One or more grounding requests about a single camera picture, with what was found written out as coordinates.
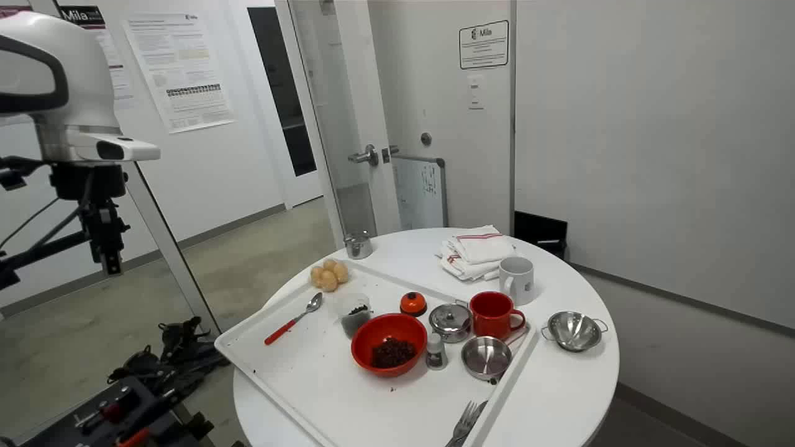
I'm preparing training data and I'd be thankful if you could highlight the silver door lever handle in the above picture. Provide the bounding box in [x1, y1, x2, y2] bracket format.
[345, 141, 400, 172]

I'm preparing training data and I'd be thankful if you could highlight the small steel pot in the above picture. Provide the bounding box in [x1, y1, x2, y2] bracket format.
[343, 227, 379, 260]

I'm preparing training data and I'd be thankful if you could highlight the black camera tripod stand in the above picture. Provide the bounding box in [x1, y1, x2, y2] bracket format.
[0, 157, 91, 292]

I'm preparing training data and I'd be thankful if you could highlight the paper poster with dark header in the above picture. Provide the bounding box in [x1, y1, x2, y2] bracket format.
[52, 0, 137, 107]

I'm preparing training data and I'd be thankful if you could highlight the red mug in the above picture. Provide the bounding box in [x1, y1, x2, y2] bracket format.
[468, 288, 530, 343]

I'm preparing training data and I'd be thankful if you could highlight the black box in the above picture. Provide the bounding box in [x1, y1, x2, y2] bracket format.
[513, 208, 573, 258]

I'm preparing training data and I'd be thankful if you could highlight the red bowl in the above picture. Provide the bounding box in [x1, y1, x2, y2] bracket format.
[349, 311, 430, 381]

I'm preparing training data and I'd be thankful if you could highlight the white plastic tray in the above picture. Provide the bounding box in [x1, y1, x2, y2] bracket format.
[211, 258, 542, 447]

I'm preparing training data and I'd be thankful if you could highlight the dark narrow window pane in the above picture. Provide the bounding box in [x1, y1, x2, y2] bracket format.
[246, 4, 322, 178]

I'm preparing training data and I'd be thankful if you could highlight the red-handled metal spoon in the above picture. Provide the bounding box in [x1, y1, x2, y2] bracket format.
[261, 291, 325, 348]

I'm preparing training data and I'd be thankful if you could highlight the steel measuring cup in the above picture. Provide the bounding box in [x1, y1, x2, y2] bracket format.
[427, 301, 474, 344]

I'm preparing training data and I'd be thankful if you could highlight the frosted glass door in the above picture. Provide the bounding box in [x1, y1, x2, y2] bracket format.
[277, 0, 406, 250]

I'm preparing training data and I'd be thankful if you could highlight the small steel shaker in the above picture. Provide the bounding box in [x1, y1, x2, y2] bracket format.
[425, 330, 451, 369]

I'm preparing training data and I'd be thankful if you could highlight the white printed wall sign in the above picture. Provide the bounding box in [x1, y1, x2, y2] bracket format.
[457, 20, 513, 72]

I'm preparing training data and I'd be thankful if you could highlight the steel bowl with handles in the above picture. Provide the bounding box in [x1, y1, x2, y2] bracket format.
[539, 307, 612, 354]

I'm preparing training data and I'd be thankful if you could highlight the black tool heap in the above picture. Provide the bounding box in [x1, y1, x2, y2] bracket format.
[22, 314, 232, 447]

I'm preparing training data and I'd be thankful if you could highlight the small whiteboard with drawings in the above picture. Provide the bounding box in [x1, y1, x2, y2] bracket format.
[391, 153, 451, 230]

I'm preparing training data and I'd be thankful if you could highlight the white mug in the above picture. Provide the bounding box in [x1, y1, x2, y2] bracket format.
[497, 254, 538, 304]

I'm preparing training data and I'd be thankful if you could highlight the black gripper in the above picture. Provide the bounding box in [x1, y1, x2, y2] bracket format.
[77, 195, 130, 276]

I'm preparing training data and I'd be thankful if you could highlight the small steel bowl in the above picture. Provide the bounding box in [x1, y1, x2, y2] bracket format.
[460, 333, 515, 384]

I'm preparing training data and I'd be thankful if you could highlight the white red-striped cloth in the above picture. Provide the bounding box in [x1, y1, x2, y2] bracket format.
[436, 224, 519, 285]

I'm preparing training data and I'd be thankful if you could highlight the red tomato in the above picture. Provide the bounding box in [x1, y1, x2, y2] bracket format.
[399, 291, 430, 321]

